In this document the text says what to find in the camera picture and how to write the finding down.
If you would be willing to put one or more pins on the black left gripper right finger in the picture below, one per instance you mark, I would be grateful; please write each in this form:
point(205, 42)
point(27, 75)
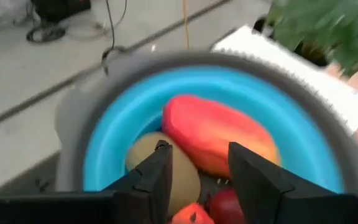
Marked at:
point(259, 193)

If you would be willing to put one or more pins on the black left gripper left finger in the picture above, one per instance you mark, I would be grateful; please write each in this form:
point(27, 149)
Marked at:
point(154, 174)

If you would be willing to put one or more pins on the green brown toy kiwi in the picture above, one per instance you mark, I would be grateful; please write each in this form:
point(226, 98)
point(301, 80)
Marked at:
point(185, 180)

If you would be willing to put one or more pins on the dark red toy pomegranate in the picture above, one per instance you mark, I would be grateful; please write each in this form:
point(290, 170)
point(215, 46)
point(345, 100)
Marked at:
point(224, 208)

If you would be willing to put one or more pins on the small orange toy fruit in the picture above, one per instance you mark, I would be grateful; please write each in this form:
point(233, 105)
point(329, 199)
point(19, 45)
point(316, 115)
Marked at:
point(191, 214)

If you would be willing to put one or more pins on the red yellow toy mango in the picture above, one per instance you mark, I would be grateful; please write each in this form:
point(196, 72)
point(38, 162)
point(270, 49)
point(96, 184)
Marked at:
point(216, 130)

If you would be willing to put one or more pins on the blue bowl with grey rim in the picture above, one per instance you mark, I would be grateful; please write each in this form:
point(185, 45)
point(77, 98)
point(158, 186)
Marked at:
point(135, 109)

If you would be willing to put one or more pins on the white perforated metal shelf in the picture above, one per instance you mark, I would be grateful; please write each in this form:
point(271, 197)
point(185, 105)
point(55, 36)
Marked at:
point(322, 90)

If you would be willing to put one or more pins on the green plant in white pot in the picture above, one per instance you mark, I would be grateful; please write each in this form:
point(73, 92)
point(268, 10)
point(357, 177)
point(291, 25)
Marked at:
point(328, 28)

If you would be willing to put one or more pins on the black floor equipment box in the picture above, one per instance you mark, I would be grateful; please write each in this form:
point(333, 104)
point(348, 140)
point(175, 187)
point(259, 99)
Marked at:
point(61, 7)

